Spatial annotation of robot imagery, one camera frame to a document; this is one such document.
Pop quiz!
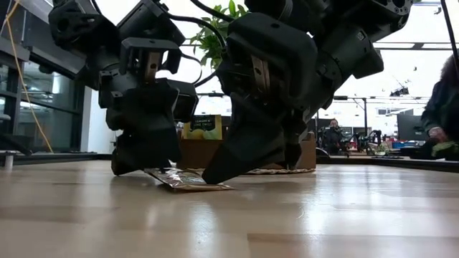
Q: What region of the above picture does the black spotlight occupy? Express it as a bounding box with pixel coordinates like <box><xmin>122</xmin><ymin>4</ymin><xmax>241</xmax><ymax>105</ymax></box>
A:
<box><xmin>389</xmin><ymin>85</ymin><xmax>411</xmax><ymax>98</ymax></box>

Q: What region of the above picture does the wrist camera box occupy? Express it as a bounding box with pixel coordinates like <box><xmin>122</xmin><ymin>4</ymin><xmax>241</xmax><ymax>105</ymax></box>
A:
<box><xmin>351</xmin><ymin>47</ymin><xmax>385</xmax><ymax>80</ymax></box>
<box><xmin>165</xmin><ymin>79</ymin><xmax>200</xmax><ymax>124</ymax></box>

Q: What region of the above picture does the person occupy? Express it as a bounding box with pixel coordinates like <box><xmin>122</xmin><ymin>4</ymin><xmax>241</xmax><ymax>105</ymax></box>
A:
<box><xmin>420</xmin><ymin>53</ymin><xmax>459</xmax><ymax>161</ymax></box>
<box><xmin>320</xmin><ymin>118</ymin><xmax>346</xmax><ymax>156</ymax></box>

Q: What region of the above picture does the yellow hanging cable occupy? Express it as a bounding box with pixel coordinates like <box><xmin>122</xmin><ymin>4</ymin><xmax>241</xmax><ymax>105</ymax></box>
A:
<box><xmin>0</xmin><ymin>0</ymin><xmax>55</xmax><ymax>153</ymax></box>

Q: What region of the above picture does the beige vanilla cinnamon tea packet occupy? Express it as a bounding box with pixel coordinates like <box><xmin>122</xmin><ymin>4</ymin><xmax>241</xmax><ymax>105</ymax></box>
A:
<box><xmin>143</xmin><ymin>166</ymin><xmax>235</xmax><ymax>194</ymax></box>

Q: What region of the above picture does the round woven placemat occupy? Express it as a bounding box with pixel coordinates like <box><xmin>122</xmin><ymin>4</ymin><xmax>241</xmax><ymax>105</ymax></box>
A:
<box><xmin>186</xmin><ymin>166</ymin><xmax>317</xmax><ymax>176</ymax></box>

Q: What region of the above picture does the green yellow lemon tea packet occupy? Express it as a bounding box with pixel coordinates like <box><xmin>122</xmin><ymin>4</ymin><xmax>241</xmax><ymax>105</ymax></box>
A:
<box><xmin>180</xmin><ymin>114</ymin><xmax>224</xmax><ymax>141</ymax></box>
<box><xmin>430</xmin><ymin>140</ymin><xmax>459</xmax><ymax>159</ymax></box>

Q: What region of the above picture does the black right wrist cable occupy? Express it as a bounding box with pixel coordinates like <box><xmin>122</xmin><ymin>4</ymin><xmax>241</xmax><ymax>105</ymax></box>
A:
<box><xmin>189</xmin><ymin>0</ymin><xmax>236</xmax><ymax>24</ymax></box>

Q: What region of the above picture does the long LED light bar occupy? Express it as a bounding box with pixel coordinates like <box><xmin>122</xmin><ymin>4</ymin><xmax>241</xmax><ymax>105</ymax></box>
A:
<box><xmin>372</xmin><ymin>41</ymin><xmax>459</xmax><ymax>51</ymax></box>

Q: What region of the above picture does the wooden three-compartment tea box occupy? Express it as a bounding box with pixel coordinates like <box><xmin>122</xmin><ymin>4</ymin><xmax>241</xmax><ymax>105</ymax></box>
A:
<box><xmin>175</xmin><ymin>130</ymin><xmax>318</xmax><ymax>171</ymax></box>

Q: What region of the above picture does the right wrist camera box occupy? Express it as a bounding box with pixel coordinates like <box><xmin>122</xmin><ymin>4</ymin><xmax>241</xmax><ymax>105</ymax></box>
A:
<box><xmin>351</xmin><ymin>47</ymin><xmax>385</xmax><ymax>80</ymax></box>

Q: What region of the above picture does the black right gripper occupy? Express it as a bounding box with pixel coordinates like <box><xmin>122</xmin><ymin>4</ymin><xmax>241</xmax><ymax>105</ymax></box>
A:
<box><xmin>201</xmin><ymin>11</ymin><xmax>376</xmax><ymax>186</ymax></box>

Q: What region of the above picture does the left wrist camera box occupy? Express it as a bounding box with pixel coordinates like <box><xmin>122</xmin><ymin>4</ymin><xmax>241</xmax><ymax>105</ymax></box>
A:
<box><xmin>165</xmin><ymin>79</ymin><xmax>200</xmax><ymax>124</ymax></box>

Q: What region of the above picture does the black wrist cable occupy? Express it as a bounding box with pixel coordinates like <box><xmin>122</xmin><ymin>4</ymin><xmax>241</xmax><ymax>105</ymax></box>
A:
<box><xmin>189</xmin><ymin>0</ymin><xmax>236</xmax><ymax>24</ymax></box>
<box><xmin>157</xmin><ymin>0</ymin><xmax>228</xmax><ymax>90</ymax></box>

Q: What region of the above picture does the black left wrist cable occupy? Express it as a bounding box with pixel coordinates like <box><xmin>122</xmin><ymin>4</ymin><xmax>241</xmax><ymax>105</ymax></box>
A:
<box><xmin>157</xmin><ymin>0</ymin><xmax>228</xmax><ymax>90</ymax></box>

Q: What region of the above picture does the dark computer monitor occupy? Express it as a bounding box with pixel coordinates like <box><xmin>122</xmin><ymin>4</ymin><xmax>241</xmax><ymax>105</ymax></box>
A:
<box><xmin>396</xmin><ymin>113</ymin><xmax>429</xmax><ymax>143</ymax></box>

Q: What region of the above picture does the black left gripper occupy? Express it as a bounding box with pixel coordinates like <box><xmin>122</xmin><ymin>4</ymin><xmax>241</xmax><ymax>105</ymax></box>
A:
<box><xmin>97</xmin><ymin>0</ymin><xmax>187</xmax><ymax>177</ymax></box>

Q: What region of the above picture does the green potted plant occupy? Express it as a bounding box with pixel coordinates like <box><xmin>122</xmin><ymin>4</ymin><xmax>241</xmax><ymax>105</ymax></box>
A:
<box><xmin>189</xmin><ymin>0</ymin><xmax>252</xmax><ymax>71</ymax></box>

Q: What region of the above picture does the short white post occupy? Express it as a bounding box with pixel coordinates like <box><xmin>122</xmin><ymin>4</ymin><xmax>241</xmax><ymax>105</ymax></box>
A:
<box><xmin>4</xmin><ymin>151</ymin><xmax>15</xmax><ymax>173</ymax></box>

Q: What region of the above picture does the person's hand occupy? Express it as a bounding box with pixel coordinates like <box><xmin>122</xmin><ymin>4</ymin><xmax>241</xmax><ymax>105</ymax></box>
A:
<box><xmin>427</xmin><ymin>126</ymin><xmax>450</xmax><ymax>145</ymax></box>

